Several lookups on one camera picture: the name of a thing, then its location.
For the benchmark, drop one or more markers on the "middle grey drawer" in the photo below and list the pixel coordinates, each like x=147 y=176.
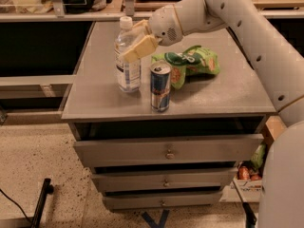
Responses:
x=163 y=180

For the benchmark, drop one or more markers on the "green chip bag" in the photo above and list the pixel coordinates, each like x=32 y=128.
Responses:
x=194 y=61

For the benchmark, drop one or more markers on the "cardboard box with snacks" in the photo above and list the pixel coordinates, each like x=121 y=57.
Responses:
x=248 y=179

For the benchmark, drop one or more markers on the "black stand leg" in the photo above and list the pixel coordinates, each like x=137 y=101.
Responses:
x=47 y=189

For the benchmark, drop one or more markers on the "grey drawer cabinet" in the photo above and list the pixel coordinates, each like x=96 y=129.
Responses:
x=231 y=103

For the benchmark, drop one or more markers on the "bottom grey drawer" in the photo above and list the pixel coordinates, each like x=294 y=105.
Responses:
x=162 y=200

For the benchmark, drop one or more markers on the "top grey drawer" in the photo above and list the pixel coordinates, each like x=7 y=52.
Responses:
x=128 y=152

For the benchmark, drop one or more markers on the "clear plastic water bottle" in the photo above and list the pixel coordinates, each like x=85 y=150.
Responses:
x=128 y=75

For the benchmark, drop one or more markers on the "grey drawer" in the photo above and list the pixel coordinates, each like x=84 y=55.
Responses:
x=163 y=180
x=128 y=152
x=162 y=200

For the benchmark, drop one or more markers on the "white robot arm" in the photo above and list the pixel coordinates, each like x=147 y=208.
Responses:
x=278 y=66

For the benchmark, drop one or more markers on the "green snack bag in box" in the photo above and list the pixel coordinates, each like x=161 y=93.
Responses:
x=258 y=156

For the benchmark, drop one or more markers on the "red bull can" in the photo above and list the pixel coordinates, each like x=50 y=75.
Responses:
x=160 y=84

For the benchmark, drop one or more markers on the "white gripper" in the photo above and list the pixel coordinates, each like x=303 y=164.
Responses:
x=164 y=25

